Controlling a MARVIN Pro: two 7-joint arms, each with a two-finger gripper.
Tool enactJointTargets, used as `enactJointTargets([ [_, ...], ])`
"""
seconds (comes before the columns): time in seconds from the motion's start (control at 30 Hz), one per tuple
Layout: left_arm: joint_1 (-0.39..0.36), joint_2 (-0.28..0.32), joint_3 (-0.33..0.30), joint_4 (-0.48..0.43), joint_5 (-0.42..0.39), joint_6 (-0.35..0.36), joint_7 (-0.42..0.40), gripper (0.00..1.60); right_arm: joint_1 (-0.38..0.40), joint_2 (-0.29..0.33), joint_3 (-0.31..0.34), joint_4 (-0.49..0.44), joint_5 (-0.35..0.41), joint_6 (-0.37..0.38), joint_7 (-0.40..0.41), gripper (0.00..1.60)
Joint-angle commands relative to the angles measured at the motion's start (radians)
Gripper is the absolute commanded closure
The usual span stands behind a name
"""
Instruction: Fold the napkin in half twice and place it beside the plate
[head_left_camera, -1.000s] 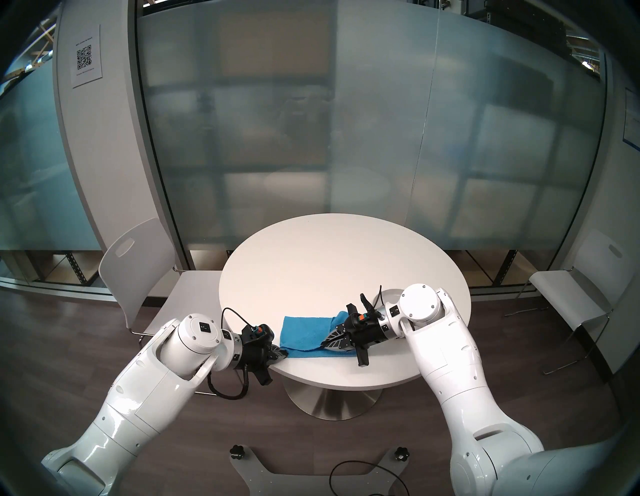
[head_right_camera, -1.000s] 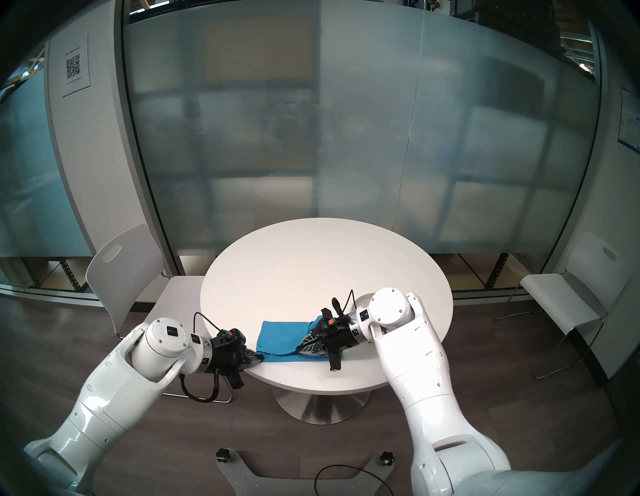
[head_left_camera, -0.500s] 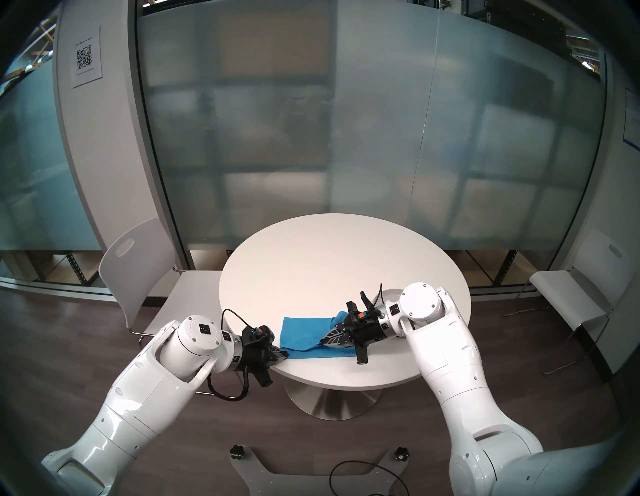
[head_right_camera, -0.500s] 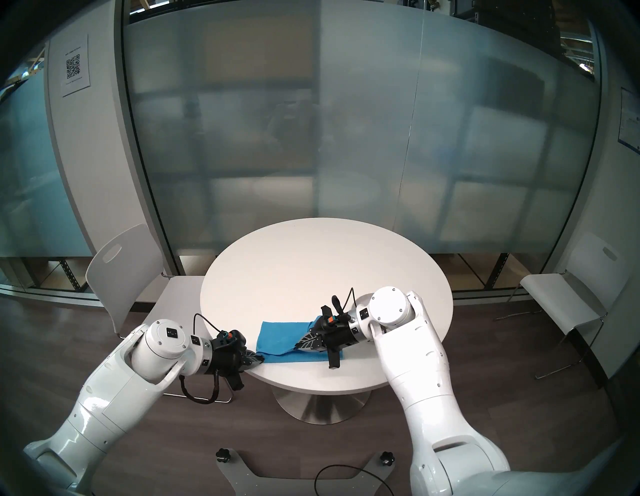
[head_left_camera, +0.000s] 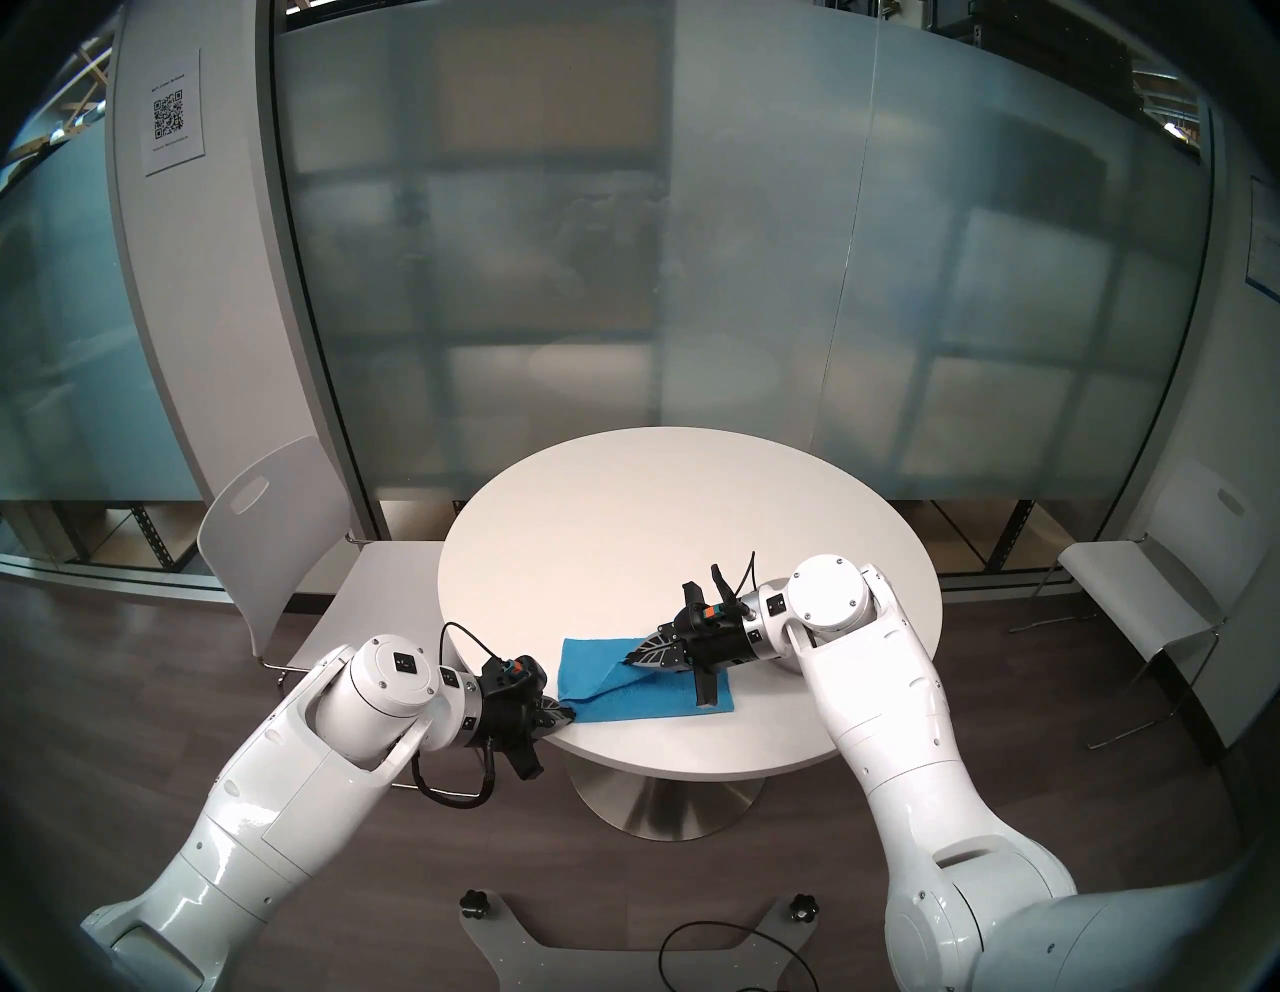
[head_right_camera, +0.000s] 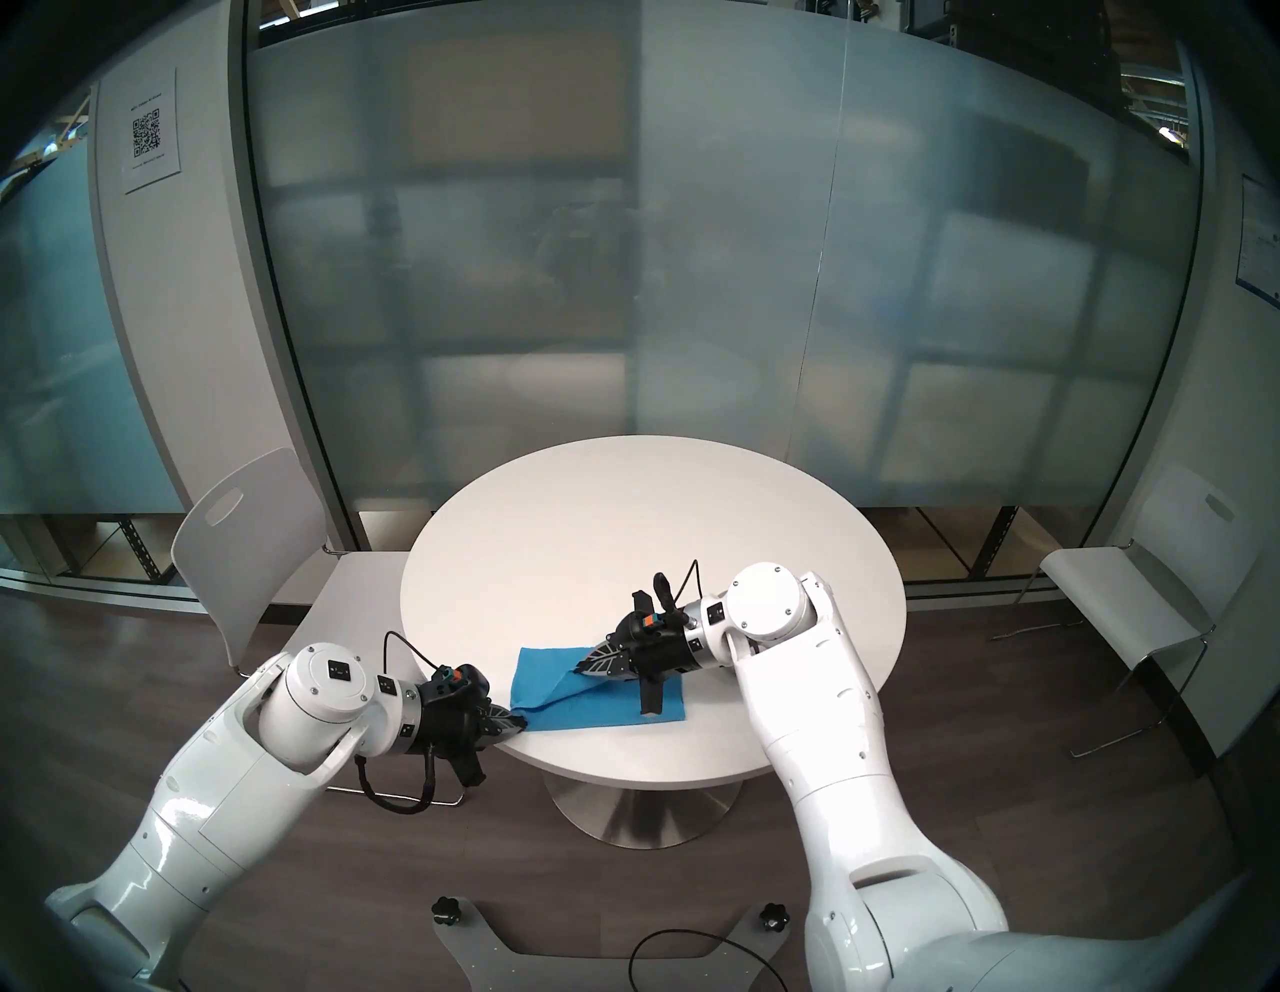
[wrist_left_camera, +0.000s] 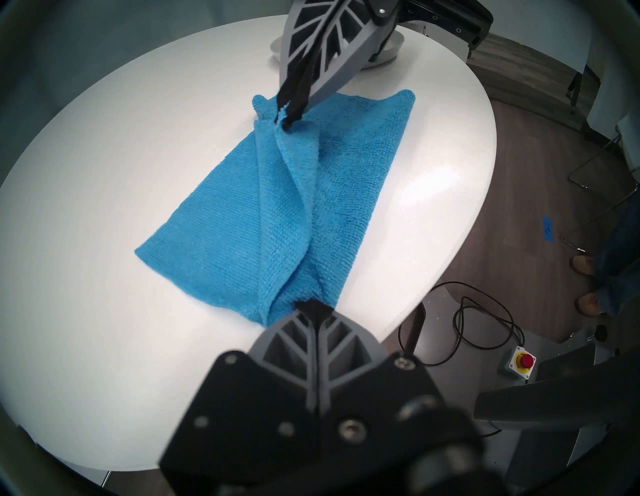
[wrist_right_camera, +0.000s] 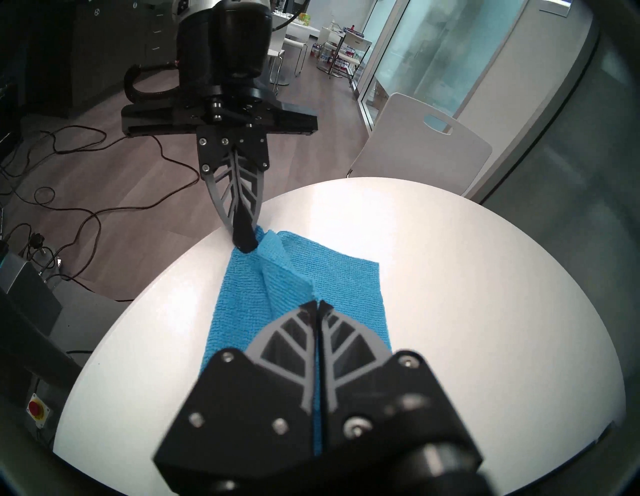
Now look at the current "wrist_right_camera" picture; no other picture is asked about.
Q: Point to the blue cloth napkin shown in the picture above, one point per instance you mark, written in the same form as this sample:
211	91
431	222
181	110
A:
345	280

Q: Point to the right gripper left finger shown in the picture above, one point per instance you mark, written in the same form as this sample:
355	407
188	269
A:
240	425

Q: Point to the grey metal robot base plate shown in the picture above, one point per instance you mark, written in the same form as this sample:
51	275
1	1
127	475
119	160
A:
95	320

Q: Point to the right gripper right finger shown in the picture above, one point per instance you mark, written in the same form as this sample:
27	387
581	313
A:
390	400

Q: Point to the dark robot torso frame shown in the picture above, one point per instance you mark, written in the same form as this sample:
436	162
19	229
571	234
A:
35	350

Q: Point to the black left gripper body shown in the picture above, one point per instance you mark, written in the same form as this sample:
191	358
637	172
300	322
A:
200	60

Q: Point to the white round pedestal table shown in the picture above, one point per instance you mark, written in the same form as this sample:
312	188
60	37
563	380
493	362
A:
305	31

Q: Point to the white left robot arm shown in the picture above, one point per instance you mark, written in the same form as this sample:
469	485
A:
192	5

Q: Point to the red emergency stop button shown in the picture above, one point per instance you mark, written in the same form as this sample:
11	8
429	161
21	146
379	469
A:
36	409

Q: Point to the dark cabinet row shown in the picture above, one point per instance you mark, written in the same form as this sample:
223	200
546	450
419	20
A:
125	45

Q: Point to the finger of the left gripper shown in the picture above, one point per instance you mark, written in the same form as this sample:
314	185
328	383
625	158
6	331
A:
212	150
252	150

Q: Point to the white plastic chair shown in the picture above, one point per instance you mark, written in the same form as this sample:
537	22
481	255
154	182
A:
287	47
400	145

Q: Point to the grey control box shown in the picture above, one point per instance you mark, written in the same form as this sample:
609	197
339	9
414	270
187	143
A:
30	295

